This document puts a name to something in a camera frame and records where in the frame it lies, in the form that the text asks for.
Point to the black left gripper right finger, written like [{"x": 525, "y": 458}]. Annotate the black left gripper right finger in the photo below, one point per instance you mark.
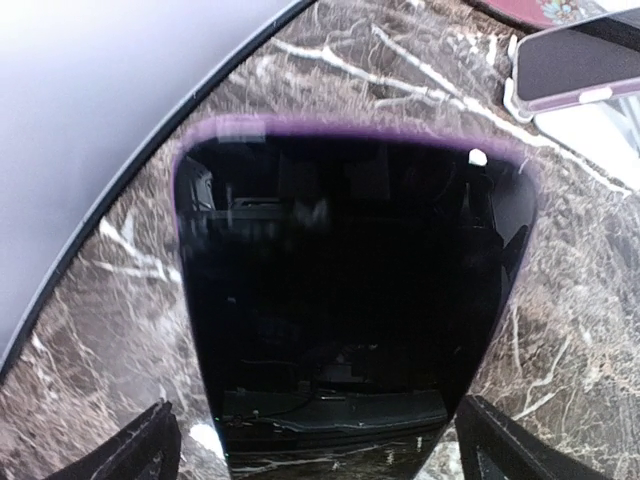
[{"x": 493, "y": 446}]

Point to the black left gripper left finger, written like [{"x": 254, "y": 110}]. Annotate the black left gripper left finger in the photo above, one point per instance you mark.
[{"x": 148, "y": 447}]

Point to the purple phone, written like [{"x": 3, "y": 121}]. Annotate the purple phone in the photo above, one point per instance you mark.
[
  {"x": 583, "y": 62},
  {"x": 343, "y": 284}
]

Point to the white folding phone stand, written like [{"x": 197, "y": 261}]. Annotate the white folding phone stand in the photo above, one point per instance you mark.
[{"x": 606, "y": 133}]

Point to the purple phone in clear case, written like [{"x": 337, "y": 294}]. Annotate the purple phone in clear case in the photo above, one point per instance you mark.
[{"x": 583, "y": 62}]

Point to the red patterned round plate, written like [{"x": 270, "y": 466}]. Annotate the red patterned round plate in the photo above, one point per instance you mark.
[{"x": 539, "y": 14}]

